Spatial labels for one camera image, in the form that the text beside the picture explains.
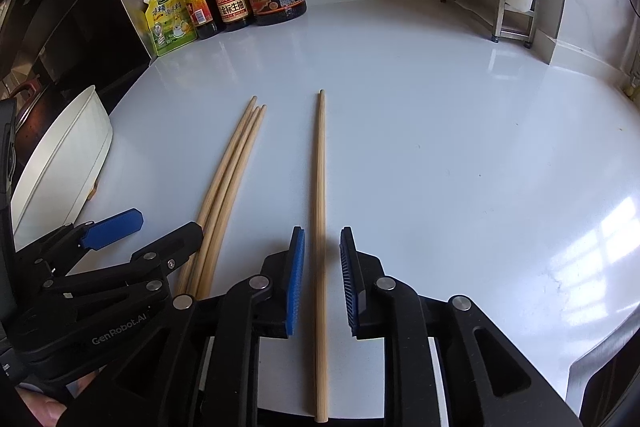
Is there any long wooden chopstick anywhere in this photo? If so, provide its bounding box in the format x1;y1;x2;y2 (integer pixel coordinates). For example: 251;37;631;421
312;89;328;424
199;104;268;299
187;105;264;298

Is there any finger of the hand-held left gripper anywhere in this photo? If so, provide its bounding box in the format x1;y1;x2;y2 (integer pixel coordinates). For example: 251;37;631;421
15;208;145;278
42;221;205;295

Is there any bundle of three wooden chopsticks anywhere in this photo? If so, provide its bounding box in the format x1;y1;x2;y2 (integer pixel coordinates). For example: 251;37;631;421
175;95;258;295

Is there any white plastic container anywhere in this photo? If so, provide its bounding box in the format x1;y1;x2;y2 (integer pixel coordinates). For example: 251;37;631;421
10;85;113;253

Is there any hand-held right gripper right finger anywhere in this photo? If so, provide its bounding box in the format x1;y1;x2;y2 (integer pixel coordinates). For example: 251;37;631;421
340;227;583;427

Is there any stainless steel range hood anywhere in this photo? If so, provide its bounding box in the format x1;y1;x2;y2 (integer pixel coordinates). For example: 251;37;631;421
0;0;151;108

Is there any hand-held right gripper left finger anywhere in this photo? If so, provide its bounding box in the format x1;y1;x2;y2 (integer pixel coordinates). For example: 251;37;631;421
65;227;306;427

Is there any reddish cooking pot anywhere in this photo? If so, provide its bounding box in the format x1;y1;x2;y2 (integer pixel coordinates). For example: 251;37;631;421
10;77;56;142

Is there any yellow green seasoning pouch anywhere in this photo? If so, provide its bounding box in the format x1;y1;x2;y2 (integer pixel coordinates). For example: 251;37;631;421
141;0;198;58

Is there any person's left hand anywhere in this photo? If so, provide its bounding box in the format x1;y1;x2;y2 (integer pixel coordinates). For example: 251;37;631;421
15;384;66;427

